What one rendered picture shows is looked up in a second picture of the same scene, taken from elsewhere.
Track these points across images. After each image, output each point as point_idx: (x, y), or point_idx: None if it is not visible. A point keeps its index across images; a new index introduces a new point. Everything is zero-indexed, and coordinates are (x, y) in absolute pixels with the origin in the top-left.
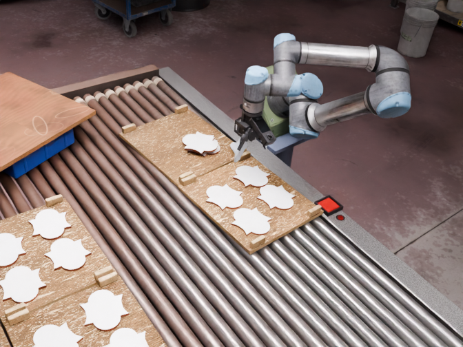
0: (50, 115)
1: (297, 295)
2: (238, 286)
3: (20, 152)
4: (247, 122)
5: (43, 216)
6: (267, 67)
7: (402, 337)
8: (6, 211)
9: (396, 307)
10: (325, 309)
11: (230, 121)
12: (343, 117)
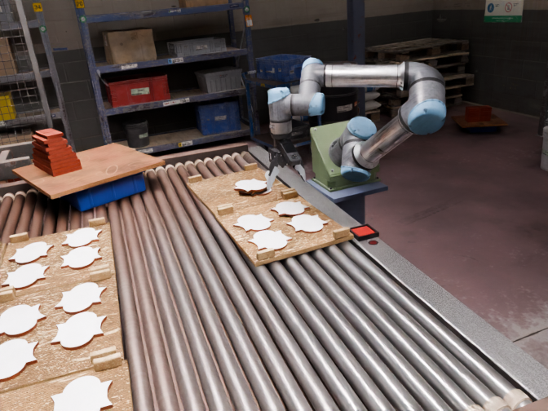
0: (125, 164)
1: (289, 301)
2: (230, 293)
3: (81, 184)
4: (278, 148)
5: (80, 232)
6: (331, 124)
7: (401, 350)
8: (57, 232)
9: (404, 319)
10: (314, 315)
11: (295, 176)
12: (384, 144)
